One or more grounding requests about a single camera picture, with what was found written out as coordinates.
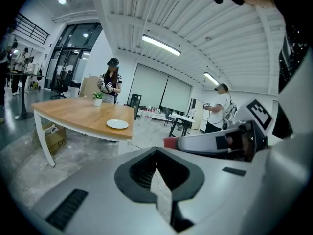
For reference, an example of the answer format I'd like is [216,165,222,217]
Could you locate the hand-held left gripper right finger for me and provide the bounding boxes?
[156,146,264,234]

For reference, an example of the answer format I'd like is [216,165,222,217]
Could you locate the black office chair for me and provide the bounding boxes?
[50,71,69,99]

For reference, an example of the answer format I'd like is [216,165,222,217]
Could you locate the flat cardboard sheets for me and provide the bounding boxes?
[79,75,103,98]

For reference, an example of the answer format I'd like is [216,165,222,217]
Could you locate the open cardboard box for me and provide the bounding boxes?
[36,122,67,154]

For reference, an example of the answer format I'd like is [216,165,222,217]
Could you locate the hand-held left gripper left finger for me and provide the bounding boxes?
[31,146,177,235]

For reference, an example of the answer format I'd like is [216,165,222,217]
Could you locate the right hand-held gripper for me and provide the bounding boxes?
[177,98,273,163]

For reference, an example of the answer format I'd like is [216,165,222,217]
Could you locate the white roller blind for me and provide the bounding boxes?
[128,63,169,110]
[160,75,193,114]

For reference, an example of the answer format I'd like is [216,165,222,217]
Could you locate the green plant in white pot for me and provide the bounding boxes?
[92,90,106,107]

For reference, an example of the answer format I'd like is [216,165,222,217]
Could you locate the white table black legs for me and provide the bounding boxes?
[168,113,197,138]

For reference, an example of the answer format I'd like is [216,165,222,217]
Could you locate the short ceiling light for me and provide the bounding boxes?
[203,72,220,86]

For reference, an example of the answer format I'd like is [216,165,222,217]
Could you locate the long ceiling light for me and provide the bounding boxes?
[142,34,182,56]

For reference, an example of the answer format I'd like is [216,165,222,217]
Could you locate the black framed glass doors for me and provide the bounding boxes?
[45,22,103,93]

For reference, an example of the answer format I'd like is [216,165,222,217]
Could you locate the red object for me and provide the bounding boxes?
[163,137,181,149]

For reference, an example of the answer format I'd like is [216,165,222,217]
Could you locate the white plate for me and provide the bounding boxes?
[106,119,129,130]

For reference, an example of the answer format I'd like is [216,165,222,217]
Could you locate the black balcony railing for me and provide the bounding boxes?
[14,12,51,45]

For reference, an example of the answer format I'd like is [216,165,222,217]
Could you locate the black side chair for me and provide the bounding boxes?
[163,107,177,127]

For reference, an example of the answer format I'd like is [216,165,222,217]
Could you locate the round black pedestal table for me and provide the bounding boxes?
[6,72,45,121]

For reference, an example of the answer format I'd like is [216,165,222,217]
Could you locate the black computer case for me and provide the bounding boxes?
[130,93,143,120]

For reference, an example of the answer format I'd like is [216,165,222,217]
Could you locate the person's black speckled top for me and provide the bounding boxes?
[271,8,313,140]

